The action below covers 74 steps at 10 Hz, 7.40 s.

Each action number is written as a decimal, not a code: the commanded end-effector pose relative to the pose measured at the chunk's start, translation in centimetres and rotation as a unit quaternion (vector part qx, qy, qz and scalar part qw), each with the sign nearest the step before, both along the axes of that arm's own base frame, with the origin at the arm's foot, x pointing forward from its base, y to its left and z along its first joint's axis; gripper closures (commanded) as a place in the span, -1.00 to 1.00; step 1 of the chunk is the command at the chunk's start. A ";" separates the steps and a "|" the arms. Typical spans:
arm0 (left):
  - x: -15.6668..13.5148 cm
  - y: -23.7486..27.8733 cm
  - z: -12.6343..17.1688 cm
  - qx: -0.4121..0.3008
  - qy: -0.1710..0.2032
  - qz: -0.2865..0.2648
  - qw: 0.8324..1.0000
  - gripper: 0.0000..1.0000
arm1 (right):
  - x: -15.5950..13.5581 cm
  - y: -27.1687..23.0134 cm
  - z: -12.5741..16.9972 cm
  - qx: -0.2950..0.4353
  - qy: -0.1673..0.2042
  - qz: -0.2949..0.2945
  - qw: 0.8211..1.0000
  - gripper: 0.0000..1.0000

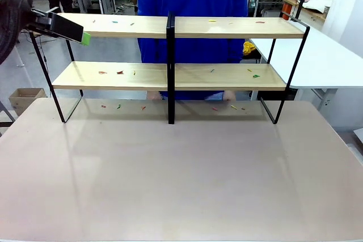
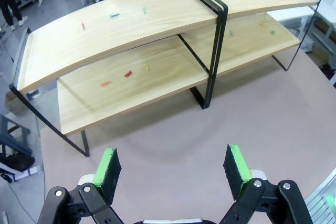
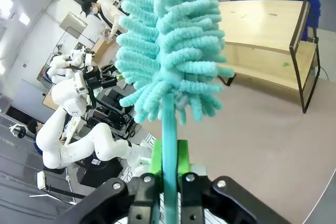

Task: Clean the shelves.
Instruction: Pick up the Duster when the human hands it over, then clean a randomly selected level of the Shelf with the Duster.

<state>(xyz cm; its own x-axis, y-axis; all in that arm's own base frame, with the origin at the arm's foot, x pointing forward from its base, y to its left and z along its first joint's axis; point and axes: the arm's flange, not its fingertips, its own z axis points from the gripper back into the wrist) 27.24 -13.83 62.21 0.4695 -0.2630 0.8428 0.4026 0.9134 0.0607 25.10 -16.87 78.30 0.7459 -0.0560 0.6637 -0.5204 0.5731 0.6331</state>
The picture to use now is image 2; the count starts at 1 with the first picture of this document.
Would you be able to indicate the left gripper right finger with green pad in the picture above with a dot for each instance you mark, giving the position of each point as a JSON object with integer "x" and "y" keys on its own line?
{"x": 236, "y": 171}

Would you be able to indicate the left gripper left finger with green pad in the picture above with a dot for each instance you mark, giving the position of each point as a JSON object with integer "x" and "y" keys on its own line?
{"x": 106, "y": 171}

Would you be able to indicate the orange paper scrap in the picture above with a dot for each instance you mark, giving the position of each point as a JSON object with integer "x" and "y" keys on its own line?
{"x": 106, "y": 84}

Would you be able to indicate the black bag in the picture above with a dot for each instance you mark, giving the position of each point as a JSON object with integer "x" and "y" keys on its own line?
{"x": 15, "y": 161}

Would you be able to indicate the red paper scrap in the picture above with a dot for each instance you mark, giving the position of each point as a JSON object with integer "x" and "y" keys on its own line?
{"x": 128, "y": 73}

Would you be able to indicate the brown cardboard box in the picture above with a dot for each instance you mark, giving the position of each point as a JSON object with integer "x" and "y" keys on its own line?
{"x": 14, "y": 103}

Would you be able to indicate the blue paper scrap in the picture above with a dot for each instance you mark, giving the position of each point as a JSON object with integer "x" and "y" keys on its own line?
{"x": 114, "y": 15}

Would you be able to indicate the white table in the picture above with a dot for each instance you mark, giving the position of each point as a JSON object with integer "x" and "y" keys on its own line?
{"x": 296, "y": 14}

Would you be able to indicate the person in dark clothes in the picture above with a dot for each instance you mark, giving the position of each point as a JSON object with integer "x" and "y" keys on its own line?
{"x": 8, "y": 1}

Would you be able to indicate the aluminium frame rail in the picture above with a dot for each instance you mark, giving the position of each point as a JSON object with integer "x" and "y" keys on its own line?
{"x": 323, "y": 197}

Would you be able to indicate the dark metal table frame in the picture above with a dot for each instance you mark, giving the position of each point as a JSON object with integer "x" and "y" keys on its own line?
{"x": 13, "y": 134}

